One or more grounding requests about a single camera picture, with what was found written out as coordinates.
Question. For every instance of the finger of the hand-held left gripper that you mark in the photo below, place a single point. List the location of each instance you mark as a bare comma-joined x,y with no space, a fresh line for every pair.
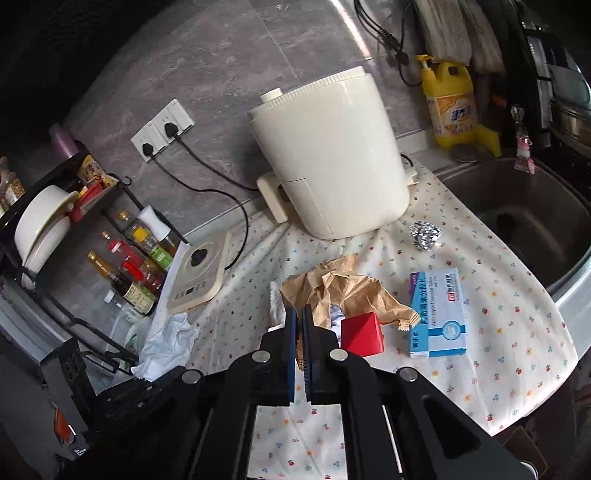
138,397

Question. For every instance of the purple cup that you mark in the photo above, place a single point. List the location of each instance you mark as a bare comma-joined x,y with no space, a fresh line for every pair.
62,141

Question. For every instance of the small pink-capped bottle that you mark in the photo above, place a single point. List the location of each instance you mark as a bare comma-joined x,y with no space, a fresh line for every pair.
521,147

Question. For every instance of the small red box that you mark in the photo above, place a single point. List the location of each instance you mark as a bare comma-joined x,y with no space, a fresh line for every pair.
362,334

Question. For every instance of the yellow detergent bottle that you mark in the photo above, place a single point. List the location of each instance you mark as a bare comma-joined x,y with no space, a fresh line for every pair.
450,106

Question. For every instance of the brown paper bag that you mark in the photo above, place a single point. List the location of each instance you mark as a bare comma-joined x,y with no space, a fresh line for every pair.
351,290

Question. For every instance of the white air fryer plug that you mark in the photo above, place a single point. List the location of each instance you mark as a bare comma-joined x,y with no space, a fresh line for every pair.
411,173

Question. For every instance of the dark sauce bottle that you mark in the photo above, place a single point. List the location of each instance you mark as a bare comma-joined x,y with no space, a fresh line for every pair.
134,293

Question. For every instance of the floral cloth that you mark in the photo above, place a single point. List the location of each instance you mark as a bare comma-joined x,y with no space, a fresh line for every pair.
485,332

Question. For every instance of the black kitchen shelf rack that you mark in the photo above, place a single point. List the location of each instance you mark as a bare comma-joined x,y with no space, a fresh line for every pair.
46,182

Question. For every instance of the metal sink strainer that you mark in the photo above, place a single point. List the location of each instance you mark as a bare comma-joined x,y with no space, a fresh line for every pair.
465,153

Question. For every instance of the foil ball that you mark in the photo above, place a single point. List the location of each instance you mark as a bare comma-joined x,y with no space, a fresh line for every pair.
427,235

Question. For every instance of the snack packet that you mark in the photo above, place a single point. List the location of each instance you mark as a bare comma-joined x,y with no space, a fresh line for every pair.
94,173

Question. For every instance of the cream induction cooker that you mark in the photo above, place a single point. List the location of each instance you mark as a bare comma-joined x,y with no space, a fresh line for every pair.
194,286

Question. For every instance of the stainless steel sink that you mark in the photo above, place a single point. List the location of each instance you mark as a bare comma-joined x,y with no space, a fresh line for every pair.
531,221

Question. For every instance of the white wall socket panel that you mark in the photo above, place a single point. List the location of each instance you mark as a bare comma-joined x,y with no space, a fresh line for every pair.
159,127

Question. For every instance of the green label oil bottle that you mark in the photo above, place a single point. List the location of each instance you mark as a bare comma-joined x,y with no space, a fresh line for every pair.
154,251

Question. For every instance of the blue and white medicine box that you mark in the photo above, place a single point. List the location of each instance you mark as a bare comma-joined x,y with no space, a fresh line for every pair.
438,314

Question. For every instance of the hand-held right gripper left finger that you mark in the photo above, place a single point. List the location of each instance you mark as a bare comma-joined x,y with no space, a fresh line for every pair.
292,360

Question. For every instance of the white bowl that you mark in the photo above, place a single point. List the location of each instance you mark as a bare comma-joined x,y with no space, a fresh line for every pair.
39,217

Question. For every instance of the cream air fryer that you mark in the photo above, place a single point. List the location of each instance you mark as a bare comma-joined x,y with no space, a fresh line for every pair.
332,152

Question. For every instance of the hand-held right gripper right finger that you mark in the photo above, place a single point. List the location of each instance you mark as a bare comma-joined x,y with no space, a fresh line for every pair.
308,360

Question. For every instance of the red cap sauce bottle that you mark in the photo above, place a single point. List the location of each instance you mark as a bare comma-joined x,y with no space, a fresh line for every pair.
138,267

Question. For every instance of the hanging plastic bags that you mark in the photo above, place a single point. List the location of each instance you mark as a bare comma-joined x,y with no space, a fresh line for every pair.
452,32

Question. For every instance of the clear bottle with white cap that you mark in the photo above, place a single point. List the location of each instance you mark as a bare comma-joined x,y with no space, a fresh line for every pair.
115,302

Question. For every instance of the crumpled white tissue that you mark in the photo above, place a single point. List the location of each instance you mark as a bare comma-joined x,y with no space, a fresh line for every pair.
166,344

